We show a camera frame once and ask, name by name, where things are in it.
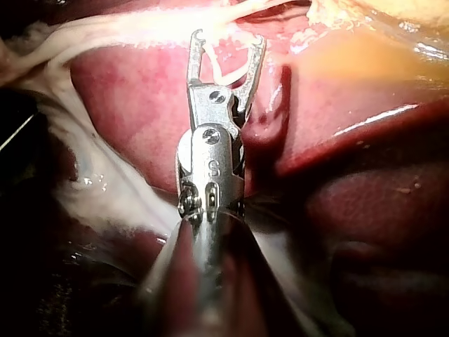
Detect dark red liver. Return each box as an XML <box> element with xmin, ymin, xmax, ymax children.
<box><xmin>45</xmin><ymin>0</ymin><xmax>449</xmax><ymax>337</ymax></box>

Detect right arm instrument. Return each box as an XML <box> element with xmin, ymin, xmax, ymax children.
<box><xmin>174</xmin><ymin>80</ymin><xmax>246</xmax><ymax>223</ymax></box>

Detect pale fatty tissue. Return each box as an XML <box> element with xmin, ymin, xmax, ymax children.
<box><xmin>0</xmin><ymin>0</ymin><xmax>260</xmax><ymax>243</ymax></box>

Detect right arm instrument jaw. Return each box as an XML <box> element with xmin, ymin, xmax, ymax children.
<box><xmin>186</xmin><ymin>28</ymin><xmax>206</xmax><ymax>87</ymax></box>
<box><xmin>232</xmin><ymin>34</ymin><xmax>268</xmax><ymax>114</ymax></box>

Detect gallbladder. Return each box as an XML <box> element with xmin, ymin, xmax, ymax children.
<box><xmin>289</xmin><ymin>0</ymin><xmax>449</xmax><ymax>84</ymax></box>

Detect thin steel wire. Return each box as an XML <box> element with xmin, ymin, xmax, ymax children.
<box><xmin>0</xmin><ymin>112</ymin><xmax>36</xmax><ymax>151</ymax></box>

